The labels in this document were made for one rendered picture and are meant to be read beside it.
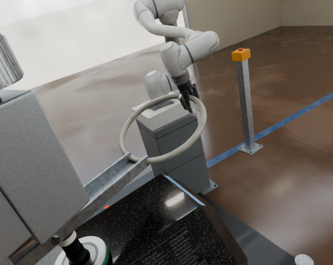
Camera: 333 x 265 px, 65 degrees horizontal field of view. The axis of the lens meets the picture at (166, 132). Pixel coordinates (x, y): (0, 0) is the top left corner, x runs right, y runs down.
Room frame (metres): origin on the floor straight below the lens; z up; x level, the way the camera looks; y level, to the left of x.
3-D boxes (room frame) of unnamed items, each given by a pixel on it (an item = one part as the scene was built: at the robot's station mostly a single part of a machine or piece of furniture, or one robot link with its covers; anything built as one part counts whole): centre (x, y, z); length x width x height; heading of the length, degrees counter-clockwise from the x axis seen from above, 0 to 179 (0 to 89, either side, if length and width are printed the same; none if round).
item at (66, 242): (0.72, 0.46, 1.03); 0.07 x 0.07 x 0.04
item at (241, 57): (2.35, -0.85, 0.54); 0.20 x 0.20 x 1.09; 28
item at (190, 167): (2.03, -0.02, 0.40); 0.50 x 0.50 x 0.80; 21
